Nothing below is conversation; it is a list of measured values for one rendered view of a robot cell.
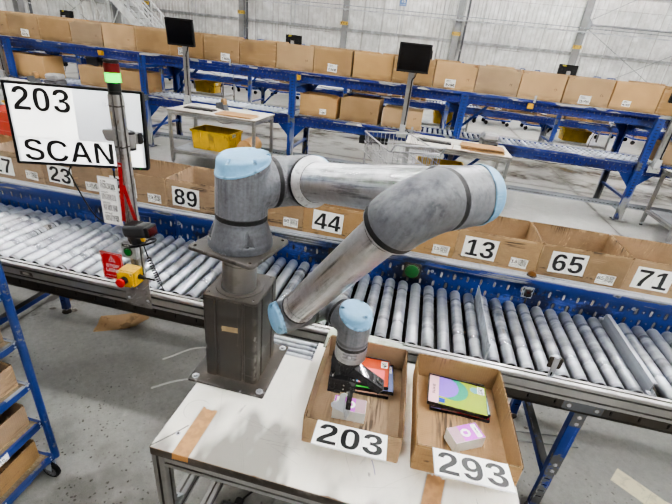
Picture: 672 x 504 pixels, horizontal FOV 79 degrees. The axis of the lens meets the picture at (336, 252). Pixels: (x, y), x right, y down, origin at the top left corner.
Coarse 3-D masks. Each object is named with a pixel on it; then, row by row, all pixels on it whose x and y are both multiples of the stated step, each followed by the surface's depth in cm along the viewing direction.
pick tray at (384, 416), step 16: (336, 336) 147; (368, 352) 148; (384, 352) 146; (400, 352) 145; (320, 368) 134; (400, 368) 148; (320, 384) 138; (400, 384) 142; (320, 400) 132; (368, 400) 134; (384, 400) 134; (400, 400) 135; (304, 416) 115; (320, 416) 126; (368, 416) 128; (384, 416) 129; (400, 416) 126; (304, 432) 117; (384, 432) 123; (400, 432) 118; (400, 448) 113
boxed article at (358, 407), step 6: (336, 396) 128; (354, 402) 127; (360, 402) 127; (366, 402) 128; (354, 408) 125; (360, 408) 125; (336, 414) 125; (342, 414) 125; (354, 414) 124; (360, 414) 124; (348, 420) 126; (354, 420) 125; (360, 420) 125
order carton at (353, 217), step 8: (304, 208) 211; (312, 208) 210; (320, 208) 209; (328, 208) 208; (336, 208) 207; (344, 208) 237; (352, 208) 236; (304, 216) 213; (312, 216) 212; (344, 216) 208; (352, 216) 207; (360, 216) 206; (304, 224) 215; (344, 224) 210; (352, 224) 209; (312, 232) 216; (320, 232) 215; (328, 232) 214; (344, 232) 212
